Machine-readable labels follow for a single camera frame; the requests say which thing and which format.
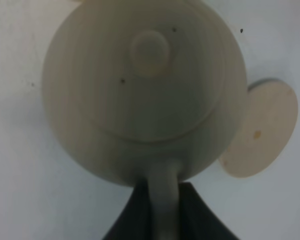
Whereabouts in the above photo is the beige teapot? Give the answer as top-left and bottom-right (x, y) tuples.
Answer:
(41, 0), (248, 240)

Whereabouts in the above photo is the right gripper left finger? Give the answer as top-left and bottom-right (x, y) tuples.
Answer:
(104, 181), (152, 240)

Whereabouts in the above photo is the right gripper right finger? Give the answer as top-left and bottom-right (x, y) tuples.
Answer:
(175, 182), (238, 240)

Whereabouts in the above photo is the beige teapot saucer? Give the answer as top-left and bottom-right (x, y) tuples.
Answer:
(219, 79), (298, 178)

